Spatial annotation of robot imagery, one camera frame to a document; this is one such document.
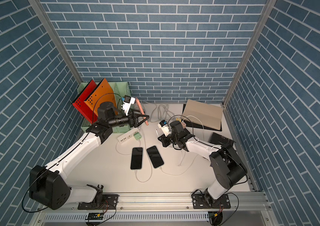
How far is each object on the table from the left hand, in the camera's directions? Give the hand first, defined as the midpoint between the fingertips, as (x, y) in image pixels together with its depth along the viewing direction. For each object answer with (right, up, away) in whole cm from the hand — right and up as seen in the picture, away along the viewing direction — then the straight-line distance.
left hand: (149, 116), depth 71 cm
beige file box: (+45, 0, +42) cm, 62 cm away
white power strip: (-18, -15, +26) cm, 35 cm away
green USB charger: (-12, -14, +28) cm, 34 cm away
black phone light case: (+1, -26, +18) cm, 32 cm away
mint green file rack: (-26, +19, +31) cm, 45 cm away
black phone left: (-10, -27, +18) cm, 34 cm away
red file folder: (-43, +7, +11) cm, 45 cm away
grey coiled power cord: (+3, +3, +45) cm, 45 cm away
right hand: (+5, -14, +17) cm, 22 cm away
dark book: (+45, -16, +27) cm, 55 cm away
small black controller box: (-28, -52, +1) cm, 59 cm away
